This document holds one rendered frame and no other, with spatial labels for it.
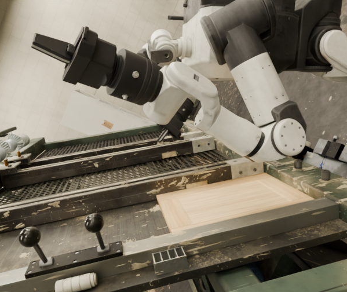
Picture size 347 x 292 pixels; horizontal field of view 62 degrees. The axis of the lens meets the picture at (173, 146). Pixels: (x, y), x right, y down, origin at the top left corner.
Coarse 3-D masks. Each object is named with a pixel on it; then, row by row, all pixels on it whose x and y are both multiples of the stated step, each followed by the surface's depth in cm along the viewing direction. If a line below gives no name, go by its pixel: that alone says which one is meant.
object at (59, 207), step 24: (192, 168) 106; (216, 168) 103; (240, 168) 104; (72, 192) 98; (96, 192) 95; (120, 192) 97; (144, 192) 99; (168, 192) 100; (0, 216) 91; (24, 216) 92; (48, 216) 94; (72, 216) 95
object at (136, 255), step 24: (264, 216) 70; (288, 216) 69; (312, 216) 70; (336, 216) 72; (144, 240) 67; (168, 240) 66; (192, 240) 65; (216, 240) 66; (240, 240) 68; (96, 264) 61; (120, 264) 63; (144, 264) 64; (0, 288) 58; (24, 288) 59; (48, 288) 60
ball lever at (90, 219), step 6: (90, 216) 56; (96, 216) 56; (90, 222) 55; (96, 222) 55; (102, 222) 56; (90, 228) 55; (96, 228) 55; (96, 234) 59; (102, 240) 61; (102, 246) 62; (108, 246) 64; (102, 252) 63
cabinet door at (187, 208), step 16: (256, 176) 104; (176, 192) 99; (192, 192) 97; (208, 192) 96; (224, 192) 94; (240, 192) 92; (256, 192) 91; (272, 192) 89; (288, 192) 87; (160, 208) 91; (176, 208) 87; (192, 208) 86; (208, 208) 85; (224, 208) 83; (240, 208) 82; (256, 208) 80; (272, 208) 78; (176, 224) 77; (192, 224) 76
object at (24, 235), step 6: (24, 228) 55; (30, 228) 54; (36, 228) 55; (24, 234) 53; (30, 234) 54; (36, 234) 54; (24, 240) 53; (30, 240) 53; (36, 240) 54; (24, 246) 54; (30, 246) 54; (36, 246) 57; (36, 252) 58; (42, 252) 59; (42, 258) 60; (48, 258) 62; (42, 264) 61; (48, 264) 61
